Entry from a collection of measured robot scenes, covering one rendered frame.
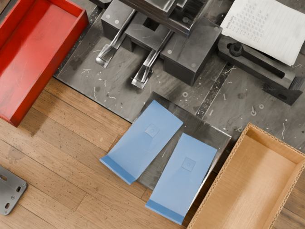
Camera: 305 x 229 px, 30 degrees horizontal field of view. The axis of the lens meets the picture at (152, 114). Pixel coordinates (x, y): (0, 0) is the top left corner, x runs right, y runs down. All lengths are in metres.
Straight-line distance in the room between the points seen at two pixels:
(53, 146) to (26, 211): 0.13
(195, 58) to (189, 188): 0.23
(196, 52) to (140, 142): 0.19
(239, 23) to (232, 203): 0.34
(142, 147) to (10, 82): 0.28
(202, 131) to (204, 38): 0.17
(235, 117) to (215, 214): 0.19
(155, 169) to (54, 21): 0.36
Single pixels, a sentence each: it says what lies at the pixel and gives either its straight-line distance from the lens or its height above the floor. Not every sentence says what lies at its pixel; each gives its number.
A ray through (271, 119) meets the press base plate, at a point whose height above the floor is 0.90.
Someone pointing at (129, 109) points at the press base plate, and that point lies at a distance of 1.08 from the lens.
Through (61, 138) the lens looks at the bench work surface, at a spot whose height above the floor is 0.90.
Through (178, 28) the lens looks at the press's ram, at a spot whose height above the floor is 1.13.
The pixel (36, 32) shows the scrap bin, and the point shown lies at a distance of 1.15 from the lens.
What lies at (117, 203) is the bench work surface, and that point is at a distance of 1.05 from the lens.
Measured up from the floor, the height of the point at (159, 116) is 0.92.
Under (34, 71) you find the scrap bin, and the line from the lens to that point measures 1.12.
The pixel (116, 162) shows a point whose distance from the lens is 1.03.
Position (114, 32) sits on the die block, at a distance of 1.07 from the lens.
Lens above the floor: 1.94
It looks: 75 degrees down
